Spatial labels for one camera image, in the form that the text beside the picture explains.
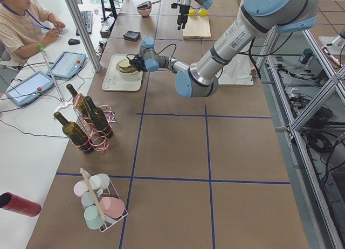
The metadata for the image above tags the white cup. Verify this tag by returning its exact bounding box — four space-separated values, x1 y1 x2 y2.
89 173 110 190

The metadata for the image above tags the white bear serving tray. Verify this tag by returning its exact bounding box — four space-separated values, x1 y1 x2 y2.
102 54 143 92

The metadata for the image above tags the teach pendant far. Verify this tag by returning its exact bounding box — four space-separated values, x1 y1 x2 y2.
51 51 86 80

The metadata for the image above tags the dark wine bottle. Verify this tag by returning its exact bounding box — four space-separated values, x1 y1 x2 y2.
66 84 91 123
85 96 113 138
53 112 94 154

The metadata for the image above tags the seated person beige shirt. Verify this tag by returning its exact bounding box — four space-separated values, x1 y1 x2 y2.
1 0 65 67

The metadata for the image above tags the dark wine bottle upper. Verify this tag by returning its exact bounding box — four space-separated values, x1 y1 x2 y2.
53 112 94 154

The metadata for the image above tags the grey cup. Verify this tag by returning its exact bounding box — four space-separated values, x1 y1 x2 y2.
81 191 95 210

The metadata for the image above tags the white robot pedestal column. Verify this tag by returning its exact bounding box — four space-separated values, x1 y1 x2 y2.
215 30 259 86

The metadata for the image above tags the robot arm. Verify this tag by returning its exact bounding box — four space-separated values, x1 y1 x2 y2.
129 0 319 98
171 0 213 30

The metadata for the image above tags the bread slice on plate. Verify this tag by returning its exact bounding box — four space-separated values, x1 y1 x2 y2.
119 67 136 74

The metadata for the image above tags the metal scoop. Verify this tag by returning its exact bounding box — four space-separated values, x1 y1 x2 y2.
136 0 161 10

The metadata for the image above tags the metal rod green tip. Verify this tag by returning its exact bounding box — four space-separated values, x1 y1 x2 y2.
38 43 73 112

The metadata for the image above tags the wooden cutting board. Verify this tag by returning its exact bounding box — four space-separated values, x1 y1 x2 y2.
182 16 211 39

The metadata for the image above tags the folded grey cloth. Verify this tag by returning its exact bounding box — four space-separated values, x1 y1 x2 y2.
122 30 141 42

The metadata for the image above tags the yellow lemon far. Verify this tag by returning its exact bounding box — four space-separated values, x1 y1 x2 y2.
197 9 208 17

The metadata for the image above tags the black computer mouse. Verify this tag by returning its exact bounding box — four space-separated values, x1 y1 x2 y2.
67 38 80 46

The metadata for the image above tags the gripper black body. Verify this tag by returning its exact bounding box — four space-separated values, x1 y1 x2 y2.
126 54 147 72
171 3 189 24

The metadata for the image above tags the black keyboard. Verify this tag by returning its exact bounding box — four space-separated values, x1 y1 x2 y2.
80 10 93 34

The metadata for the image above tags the mint green cup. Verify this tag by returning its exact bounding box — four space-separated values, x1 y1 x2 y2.
84 205 105 230

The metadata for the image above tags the white wire cup rack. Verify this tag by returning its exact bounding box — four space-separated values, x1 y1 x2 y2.
73 168 128 232

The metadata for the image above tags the bread slice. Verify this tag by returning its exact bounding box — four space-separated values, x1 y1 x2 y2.
119 67 136 74
118 59 132 70

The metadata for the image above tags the aluminium frame post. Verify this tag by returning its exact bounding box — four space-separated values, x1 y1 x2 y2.
65 0 102 72

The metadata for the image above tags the teach pendant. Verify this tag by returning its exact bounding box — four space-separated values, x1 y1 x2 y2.
5 71 54 107
51 51 86 80

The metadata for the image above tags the copper wire bottle rack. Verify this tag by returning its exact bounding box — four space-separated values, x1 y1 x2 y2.
73 93 111 153

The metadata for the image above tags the pale pink cup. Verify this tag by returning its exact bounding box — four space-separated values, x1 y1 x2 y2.
73 180 89 198

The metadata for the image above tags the teach pendant near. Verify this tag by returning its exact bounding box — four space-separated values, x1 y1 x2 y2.
5 71 54 107

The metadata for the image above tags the red cylinder bottle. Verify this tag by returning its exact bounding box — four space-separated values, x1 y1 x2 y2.
1 192 42 217

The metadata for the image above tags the white round plate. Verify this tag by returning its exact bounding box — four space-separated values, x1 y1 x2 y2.
116 63 138 74

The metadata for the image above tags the pink bowl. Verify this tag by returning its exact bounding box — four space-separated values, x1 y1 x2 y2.
137 6 151 17

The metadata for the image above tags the dark wine bottle lower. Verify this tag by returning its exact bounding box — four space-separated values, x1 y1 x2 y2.
85 96 113 138

